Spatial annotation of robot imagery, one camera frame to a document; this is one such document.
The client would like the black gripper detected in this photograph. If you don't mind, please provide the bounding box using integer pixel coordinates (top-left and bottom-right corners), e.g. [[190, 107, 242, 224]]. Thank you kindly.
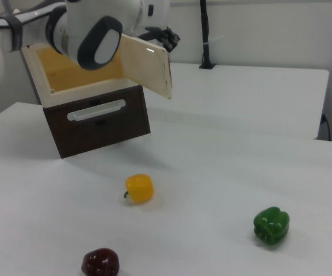
[[138, 25, 182, 53]]

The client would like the cream cabinet door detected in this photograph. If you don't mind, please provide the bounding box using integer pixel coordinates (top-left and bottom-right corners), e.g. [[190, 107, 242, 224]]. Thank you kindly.
[[116, 33, 174, 101]]

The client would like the yellow bell pepper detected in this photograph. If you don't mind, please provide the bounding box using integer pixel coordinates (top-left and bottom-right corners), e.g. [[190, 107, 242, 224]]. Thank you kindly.
[[122, 174, 155, 205]]

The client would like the green bell pepper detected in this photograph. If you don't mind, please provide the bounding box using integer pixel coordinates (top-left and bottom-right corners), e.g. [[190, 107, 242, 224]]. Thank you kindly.
[[253, 206, 291, 246]]

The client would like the dark red apple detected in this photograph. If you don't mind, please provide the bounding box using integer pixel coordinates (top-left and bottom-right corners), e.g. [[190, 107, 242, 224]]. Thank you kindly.
[[81, 247, 121, 276]]

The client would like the black camera stand pole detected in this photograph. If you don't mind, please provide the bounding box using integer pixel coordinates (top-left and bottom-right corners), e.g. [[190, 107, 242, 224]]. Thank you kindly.
[[199, 0, 217, 70]]

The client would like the white drawer handle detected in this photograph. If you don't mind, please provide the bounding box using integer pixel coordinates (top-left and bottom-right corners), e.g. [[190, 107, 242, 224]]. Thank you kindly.
[[67, 99, 126, 122]]

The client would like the cream plastic tray with handles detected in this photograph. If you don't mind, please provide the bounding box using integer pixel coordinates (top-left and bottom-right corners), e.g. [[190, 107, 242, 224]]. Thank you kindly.
[[21, 43, 143, 109]]

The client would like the black strap on arm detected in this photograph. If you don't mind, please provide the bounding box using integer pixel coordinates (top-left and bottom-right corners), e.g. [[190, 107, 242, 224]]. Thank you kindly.
[[5, 15, 26, 53]]

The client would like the black wall plug cable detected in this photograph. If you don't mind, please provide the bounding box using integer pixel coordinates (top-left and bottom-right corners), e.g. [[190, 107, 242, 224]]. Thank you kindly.
[[320, 113, 332, 141]]

